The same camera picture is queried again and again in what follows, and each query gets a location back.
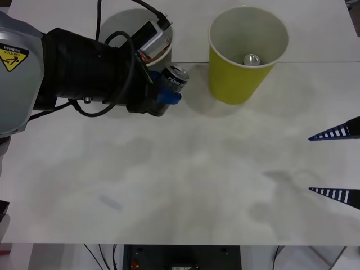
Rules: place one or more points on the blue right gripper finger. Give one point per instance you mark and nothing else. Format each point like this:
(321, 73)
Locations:
(341, 131)
(341, 194)

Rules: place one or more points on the yellow-green plastic bin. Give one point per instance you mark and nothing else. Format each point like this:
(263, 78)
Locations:
(239, 81)

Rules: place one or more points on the black drink can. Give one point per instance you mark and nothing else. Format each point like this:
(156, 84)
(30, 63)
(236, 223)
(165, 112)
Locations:
(175, 78)

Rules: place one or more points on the silver and black left arm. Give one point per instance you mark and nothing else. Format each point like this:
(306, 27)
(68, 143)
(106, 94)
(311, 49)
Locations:
(70, 67)

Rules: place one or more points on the black box with red button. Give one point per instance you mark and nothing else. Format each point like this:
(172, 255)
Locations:
(180, 257)

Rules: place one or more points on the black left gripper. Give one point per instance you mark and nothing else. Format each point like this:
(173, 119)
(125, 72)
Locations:
(140, 97)

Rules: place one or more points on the grey plastic bin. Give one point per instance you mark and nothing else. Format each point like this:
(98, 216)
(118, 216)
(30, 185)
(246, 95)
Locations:
(118, 24)

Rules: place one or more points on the silver drink can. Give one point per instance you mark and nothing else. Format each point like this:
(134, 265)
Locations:
(251, 59)

